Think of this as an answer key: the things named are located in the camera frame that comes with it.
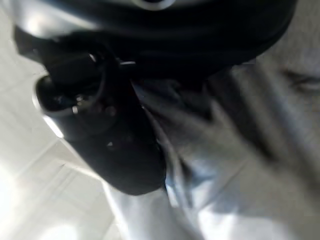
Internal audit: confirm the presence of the light grey garment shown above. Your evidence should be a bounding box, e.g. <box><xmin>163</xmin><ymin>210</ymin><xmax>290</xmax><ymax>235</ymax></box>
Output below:
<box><xmin>101</xmin><ymin>0</ymin><xmax>320</xmax><ymax>240</ymax></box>

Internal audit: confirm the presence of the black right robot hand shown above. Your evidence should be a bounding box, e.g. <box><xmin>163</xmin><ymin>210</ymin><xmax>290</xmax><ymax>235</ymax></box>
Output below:
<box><xmin>0</xmin><ymin>0</ymin><xmax>298</xmax><ymax>196</ymax></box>

